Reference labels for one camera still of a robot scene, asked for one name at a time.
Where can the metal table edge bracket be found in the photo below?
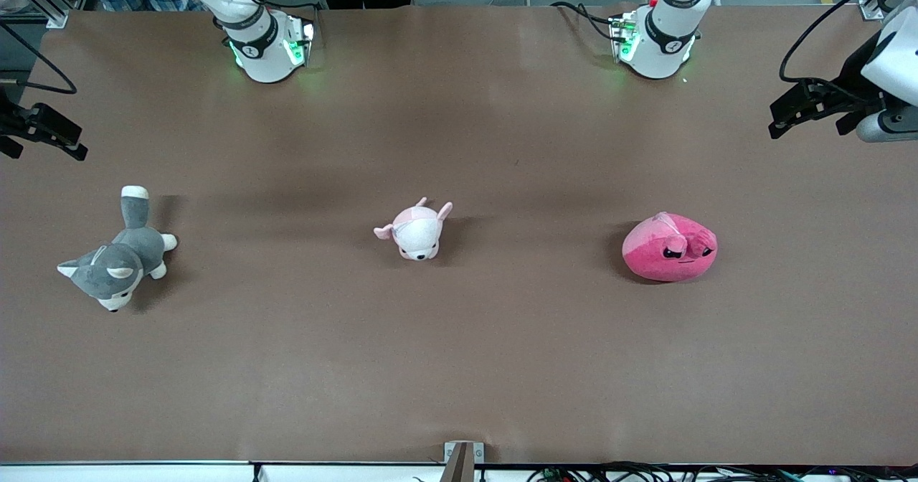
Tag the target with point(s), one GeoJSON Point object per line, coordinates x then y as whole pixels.
{"type": "Point", "coordinates": [462, 464]}

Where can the pale pink white plush dog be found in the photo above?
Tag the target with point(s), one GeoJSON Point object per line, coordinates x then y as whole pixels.
{"type": "Point", "coordinates": [416, 234]}

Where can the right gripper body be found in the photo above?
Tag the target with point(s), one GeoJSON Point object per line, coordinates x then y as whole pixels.
{"type": "Point", "coordinates": [8, 120]}

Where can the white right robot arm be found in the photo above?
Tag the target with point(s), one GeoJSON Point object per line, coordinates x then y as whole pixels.
{"type": "Point", "coordinates": [265, 59]}

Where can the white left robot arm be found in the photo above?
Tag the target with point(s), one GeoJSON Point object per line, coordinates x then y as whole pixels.
{"type": "Point", "coordinates": [667, 44]}

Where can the round pink plush toy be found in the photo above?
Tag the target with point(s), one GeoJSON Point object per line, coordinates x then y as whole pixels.
{"type": "Point", "coordinates": [660, 256]}

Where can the white table edge rail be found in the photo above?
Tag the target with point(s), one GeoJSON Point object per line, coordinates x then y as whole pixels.
{"type": "Point", "coordinates": [143, 473]}

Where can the grey white husky plush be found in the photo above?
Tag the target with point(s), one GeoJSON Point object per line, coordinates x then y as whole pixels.
{"type": "Point", "coordinates": [118, 260]}

